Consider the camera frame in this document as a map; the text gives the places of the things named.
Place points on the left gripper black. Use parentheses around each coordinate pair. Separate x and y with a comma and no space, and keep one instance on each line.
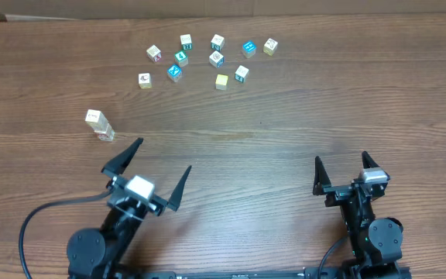
(118,163)

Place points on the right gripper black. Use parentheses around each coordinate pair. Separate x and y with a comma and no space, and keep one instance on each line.
(338,194)

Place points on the cream block red edge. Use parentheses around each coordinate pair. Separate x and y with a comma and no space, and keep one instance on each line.
(106,136)

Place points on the cream block green R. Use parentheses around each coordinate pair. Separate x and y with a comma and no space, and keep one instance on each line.
(107,128)

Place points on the blue P block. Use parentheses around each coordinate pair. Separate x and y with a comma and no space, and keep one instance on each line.
(97,123)

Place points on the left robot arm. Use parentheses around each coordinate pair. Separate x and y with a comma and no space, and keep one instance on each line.
(96,253)

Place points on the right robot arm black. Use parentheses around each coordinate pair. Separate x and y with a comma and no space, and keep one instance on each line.
(376,243)

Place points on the cream block with red drawing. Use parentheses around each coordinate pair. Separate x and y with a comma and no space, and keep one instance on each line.
(145,80)

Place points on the blue X block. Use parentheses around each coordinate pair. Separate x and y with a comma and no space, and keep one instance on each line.
(174,73)

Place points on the block with red side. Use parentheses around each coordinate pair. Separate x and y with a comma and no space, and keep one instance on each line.
(154,53)

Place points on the green number four block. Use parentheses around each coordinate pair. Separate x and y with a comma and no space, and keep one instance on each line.
(181,58)

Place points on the cream block teal side lower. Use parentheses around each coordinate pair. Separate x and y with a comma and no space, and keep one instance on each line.
(241,73)

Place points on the cream block teal side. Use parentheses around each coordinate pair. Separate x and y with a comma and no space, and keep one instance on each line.
(241,73)
(217,42)

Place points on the cream block blue side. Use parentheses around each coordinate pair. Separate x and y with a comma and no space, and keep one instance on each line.
(216,59)

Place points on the cream block yellow side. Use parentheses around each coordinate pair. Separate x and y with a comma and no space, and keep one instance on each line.
(270,46)

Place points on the block with green letter side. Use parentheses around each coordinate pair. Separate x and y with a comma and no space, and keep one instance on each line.
(186,42)

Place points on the blue top block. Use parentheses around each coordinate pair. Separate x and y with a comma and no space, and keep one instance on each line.
(249,49)

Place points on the cream block teal side top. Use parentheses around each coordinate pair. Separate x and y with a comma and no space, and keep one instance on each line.
(217,42)

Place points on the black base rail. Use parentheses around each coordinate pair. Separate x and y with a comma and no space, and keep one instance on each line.
(305,273)

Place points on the cardboard wall panel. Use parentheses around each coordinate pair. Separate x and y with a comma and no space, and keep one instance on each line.
(138,9)

